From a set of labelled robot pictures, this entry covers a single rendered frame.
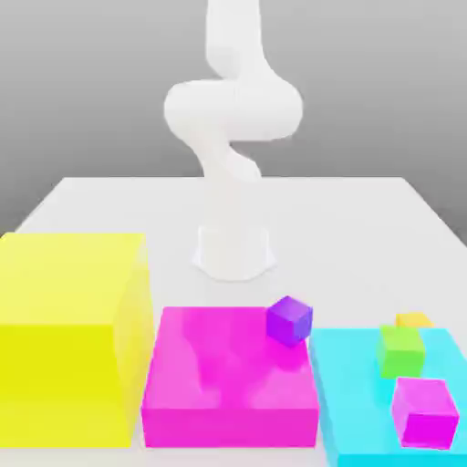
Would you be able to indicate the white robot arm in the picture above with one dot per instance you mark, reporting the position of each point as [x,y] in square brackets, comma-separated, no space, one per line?
[233,109]

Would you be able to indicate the small purple cube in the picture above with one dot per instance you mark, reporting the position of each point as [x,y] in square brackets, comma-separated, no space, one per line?
[290,321]

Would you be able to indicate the small orange cube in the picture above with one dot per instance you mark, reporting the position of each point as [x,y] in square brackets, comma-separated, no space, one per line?
[414,320]

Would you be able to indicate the small green cube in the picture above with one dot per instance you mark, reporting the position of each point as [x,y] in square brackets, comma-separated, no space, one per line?
[400,352]

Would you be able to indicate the small magenta cube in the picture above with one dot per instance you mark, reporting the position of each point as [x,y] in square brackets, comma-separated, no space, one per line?
[425,414]

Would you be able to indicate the large magenta box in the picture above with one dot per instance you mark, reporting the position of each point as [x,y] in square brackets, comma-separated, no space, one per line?
[226,372]

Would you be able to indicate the large yellow box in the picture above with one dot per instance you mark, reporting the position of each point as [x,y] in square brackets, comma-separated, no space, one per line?
[62,328]

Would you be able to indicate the large cyan box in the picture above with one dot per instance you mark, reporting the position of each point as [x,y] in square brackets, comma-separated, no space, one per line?
[357,401]

